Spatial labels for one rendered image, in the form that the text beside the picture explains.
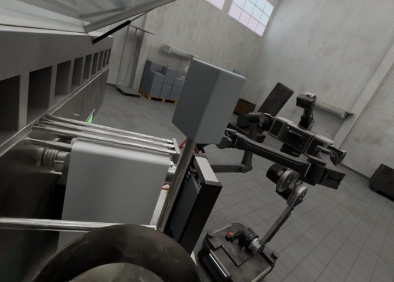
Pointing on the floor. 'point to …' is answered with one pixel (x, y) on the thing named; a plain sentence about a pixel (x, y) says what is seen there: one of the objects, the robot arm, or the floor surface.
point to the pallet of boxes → (160, 82)
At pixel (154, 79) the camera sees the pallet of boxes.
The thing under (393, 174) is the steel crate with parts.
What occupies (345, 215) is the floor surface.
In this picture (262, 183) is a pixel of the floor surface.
